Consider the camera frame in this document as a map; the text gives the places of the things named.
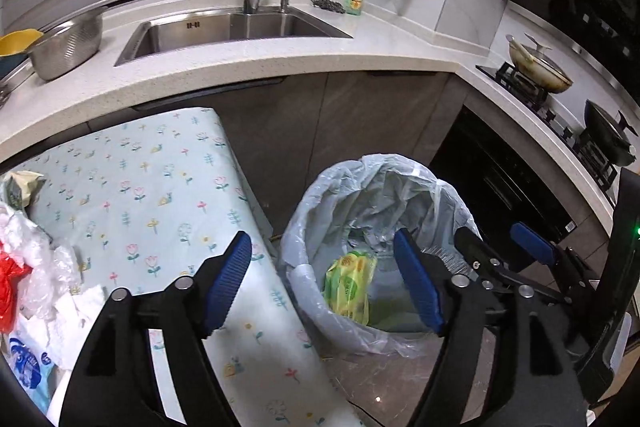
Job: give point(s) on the clear plastic bag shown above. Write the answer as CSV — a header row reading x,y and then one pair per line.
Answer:
x,y
53,265

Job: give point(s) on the frying pan with glass lid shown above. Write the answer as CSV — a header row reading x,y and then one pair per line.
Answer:
x,y
534,63

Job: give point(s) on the red plastic bag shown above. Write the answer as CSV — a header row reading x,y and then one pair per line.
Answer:
x,y
11,273

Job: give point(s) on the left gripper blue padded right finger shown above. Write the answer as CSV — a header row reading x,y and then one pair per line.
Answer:
x,y
422,290

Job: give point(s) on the cream foil-lined snack bag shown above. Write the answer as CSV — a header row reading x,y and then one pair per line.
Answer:
x,y
18,188

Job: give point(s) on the stainless steel sink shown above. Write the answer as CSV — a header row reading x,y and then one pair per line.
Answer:
x,y
184,30

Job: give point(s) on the white paper towel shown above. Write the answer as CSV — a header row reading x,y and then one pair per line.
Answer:
x,y
63,336

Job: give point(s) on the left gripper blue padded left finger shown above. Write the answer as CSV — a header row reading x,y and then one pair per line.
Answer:
x,y
223,277

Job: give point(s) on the black wok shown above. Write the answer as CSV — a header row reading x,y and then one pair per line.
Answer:
x,y
609,134

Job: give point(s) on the black gas stove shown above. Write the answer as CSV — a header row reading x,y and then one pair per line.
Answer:
x,y
538,101

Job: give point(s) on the steel colander bowl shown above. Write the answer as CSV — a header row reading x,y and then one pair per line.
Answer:
x,y
68,45

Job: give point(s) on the blue white wrapper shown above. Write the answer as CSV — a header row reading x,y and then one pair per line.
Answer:
x,y
32,368

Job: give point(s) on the yellow and teal bowl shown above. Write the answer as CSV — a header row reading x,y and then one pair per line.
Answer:
x,y
13,48

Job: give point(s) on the trash bin with plastic liner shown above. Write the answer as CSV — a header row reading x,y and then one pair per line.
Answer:
x,y
359,205

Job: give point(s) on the yellow green snack wrapper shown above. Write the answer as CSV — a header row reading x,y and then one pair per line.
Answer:
x,y
346,286

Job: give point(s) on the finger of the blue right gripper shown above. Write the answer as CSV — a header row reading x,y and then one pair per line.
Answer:
x,y
534,245

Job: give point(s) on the floral light blue tablecloth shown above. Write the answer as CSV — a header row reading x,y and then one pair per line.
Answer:
x,y
149,201

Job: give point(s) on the dark scrubbing pad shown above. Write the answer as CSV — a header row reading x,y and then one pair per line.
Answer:
x,y
329,5

